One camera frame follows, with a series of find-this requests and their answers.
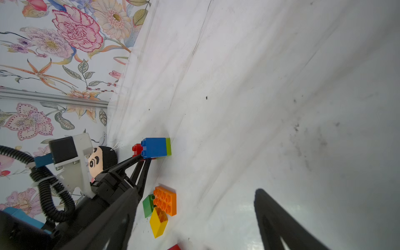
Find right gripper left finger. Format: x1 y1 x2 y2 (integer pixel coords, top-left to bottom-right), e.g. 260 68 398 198
62 188 140 250

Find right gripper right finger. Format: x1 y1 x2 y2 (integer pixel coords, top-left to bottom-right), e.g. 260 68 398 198
254 189 327 250

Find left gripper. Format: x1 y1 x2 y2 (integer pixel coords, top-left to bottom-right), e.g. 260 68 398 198
51 155 152 238

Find red long brick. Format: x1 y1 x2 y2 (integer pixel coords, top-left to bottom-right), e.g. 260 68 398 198
132 144 143 157

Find blue small brick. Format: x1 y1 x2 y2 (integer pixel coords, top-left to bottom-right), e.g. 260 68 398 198
141 137 168 159

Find lime green long brick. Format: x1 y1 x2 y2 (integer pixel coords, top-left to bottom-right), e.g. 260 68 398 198
165 138 172 156

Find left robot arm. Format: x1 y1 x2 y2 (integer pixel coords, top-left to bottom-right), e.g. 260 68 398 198
1 155 152 250

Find plush doll pink dress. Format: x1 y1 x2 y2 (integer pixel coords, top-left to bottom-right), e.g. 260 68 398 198
88 146 118 182

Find dark green square brick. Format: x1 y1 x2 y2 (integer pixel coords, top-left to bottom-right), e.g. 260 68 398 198
142 194 155 218

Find orange brick near green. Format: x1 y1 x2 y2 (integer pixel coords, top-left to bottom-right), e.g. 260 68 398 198
153 186 177 216

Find yellow brick near green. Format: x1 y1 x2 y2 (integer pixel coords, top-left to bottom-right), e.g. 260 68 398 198
150 207 168 238

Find red square brick centre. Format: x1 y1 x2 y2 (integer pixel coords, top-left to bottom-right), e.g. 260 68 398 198
168 244 181 250

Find blue toy microphone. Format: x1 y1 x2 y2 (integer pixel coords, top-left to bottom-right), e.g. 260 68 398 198
3 207 51 234

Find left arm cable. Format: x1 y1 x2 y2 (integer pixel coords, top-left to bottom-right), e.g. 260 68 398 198
0 145 76 223

